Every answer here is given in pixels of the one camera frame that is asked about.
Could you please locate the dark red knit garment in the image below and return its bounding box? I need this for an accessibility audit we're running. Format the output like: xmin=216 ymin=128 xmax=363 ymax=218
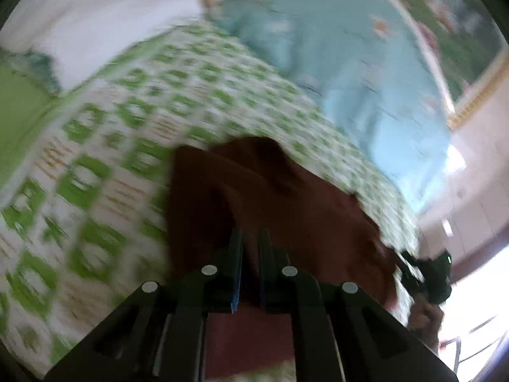
xmin=166 ymin=137 xmax=397 ymax=379

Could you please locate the right hand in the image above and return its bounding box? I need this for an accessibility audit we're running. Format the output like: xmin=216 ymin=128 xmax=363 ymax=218
xmin=407 ymin=297 xmax=444 ymax=354

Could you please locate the green white patterned bedsheet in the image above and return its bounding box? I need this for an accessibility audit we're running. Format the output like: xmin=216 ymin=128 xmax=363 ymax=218
xmin=1 ymin=22 xmax=418 ymax=377

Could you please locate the gold framed landscape painting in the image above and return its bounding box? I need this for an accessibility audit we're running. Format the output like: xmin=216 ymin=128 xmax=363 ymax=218
xmin=390 ymin=0 xmax=508 ymax=131

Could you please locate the plain green bedsheet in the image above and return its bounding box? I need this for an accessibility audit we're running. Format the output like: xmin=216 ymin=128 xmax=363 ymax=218
xmin=0 ymin=55 xmax=57 ymax=187

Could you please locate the light blue floral quilt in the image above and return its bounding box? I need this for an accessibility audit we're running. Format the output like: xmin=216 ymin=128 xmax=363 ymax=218
xmin=202 ymin=0 xmax=451 ymax=211

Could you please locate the white folded towel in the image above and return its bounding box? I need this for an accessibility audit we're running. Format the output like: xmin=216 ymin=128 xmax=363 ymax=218
xmin=1 ymin=0 xmax=204 ymax=95

